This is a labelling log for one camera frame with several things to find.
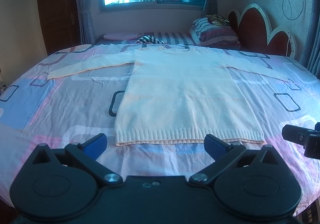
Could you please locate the cream knit sweater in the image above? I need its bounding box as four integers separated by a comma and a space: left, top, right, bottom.
48, 47, 287, 146

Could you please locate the patterned bed sheet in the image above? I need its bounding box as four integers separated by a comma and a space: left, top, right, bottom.
1, 45, 319, 213

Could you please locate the red white headboard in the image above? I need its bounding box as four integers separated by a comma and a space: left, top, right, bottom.
228, 4, 297, 58

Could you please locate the left grey curtain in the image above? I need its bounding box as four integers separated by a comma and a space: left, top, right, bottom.
70, 0, 97, 45

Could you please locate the pink flat pillow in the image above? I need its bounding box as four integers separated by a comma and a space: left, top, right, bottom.
103, 33, 142, 41

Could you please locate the striped purple mattress sheet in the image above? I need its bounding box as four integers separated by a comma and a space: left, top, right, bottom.
95, 32, 197, 45

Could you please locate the striped folded quilt pillow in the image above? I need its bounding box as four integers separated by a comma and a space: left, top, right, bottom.
189, 18, 241, 50

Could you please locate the striped folded garment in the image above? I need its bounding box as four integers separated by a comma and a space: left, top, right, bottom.
135, 35, 165, 45

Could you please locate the yellow patterned cloth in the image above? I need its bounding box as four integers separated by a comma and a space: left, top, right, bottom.
206, 14, 230, 26

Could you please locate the dark wooden door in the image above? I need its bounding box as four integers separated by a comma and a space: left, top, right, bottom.
37, 0, 80, 55

